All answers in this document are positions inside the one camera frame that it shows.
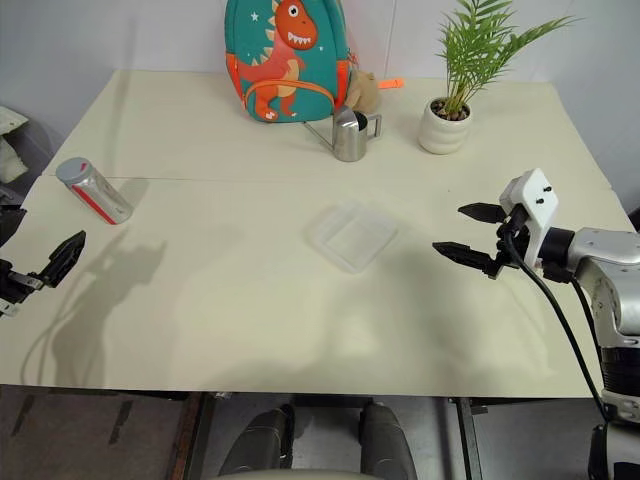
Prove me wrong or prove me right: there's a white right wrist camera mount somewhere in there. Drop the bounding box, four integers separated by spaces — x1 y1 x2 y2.
498 168 560 267

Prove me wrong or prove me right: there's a clear plastic container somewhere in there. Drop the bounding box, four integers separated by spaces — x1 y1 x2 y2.
304 199 401 275

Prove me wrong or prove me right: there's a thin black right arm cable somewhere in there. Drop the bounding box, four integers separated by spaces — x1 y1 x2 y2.
569 277 602 322

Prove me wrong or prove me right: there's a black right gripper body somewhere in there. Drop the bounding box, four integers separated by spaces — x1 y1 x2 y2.
493 204 533 271

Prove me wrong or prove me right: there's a dark rounded shape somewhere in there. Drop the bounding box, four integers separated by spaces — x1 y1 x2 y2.
358 401 419 477
218 402 297 477

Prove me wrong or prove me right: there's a brown plush toy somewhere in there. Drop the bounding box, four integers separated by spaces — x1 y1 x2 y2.
345 69 382 112

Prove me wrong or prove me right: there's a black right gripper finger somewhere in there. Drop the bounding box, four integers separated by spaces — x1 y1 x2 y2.
431 241 504 279
457 201 508 225

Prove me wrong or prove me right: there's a teal dinosaur backpack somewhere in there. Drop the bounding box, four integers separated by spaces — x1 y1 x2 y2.
223 0 351 124

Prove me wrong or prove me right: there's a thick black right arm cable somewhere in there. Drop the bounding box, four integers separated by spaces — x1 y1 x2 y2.
503 227 620 422

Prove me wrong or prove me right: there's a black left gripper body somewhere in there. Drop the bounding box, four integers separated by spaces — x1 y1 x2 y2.
0 258 42 307

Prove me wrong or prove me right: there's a black table frame leg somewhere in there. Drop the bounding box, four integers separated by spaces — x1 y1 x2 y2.
455 396 485 480
174 392 217 480

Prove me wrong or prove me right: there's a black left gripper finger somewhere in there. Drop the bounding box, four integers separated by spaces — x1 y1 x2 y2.
36 230 87 289
0 204 27 248

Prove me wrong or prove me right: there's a white crumpled cloth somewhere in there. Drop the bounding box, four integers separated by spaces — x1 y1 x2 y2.
0 106 30 185

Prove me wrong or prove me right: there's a green plant in white pot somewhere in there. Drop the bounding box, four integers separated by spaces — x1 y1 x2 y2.
417 0 584 155

